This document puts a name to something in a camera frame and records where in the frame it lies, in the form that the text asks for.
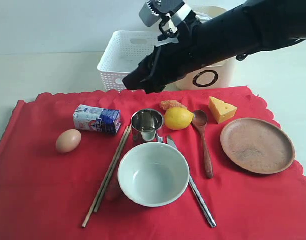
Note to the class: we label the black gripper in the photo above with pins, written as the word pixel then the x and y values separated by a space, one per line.
pixel 172 61

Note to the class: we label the breaded fried nugget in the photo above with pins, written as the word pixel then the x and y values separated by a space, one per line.
pixel 168 104

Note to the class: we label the yellow lemon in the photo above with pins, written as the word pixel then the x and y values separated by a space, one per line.
pixel 177 118

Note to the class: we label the blue white milk carton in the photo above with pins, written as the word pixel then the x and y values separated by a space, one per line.
pixel 96 119

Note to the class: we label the yellow cheese wedge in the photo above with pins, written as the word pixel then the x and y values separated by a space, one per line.
pixel 221 110

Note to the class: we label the brown egg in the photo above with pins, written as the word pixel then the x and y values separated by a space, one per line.
pixel 68 141

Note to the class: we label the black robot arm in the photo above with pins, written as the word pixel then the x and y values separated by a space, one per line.
pixel 253 27

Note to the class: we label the white perforated plastic basket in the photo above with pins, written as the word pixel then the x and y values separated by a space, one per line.
pixel 125 50

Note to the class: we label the stainless steel cup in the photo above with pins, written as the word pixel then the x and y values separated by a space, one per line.
pixel 147 126

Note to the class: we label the stainless steel knife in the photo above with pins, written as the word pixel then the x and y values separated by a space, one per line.
pixel 199 200

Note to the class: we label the brown wooden spoon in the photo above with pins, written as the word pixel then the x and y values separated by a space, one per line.
pixel 200 121

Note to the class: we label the cream plastic bin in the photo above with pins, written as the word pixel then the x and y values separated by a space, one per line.
pixel 215 76

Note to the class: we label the white ceramic bowl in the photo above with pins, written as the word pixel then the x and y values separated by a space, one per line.
pixel 153 174

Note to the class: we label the red scalloped table cloth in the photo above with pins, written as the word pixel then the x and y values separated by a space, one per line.
pixel 45 195

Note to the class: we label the wooden chopstick left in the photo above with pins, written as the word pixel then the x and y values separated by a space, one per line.
pixel 86 220

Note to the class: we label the wooden chopstick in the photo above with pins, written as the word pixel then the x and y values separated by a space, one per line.
pixel 86 220
pixel 111 169

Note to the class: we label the red strawberry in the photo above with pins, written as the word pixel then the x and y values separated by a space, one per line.
pixel 113 191

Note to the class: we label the wooden chopstick right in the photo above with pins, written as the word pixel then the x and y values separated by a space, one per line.
pixel 111 169

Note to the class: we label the brown wooden plate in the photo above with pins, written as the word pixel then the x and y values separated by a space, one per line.
pixel 257 146

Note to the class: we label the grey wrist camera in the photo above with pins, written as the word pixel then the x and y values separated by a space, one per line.
pixel 165 10

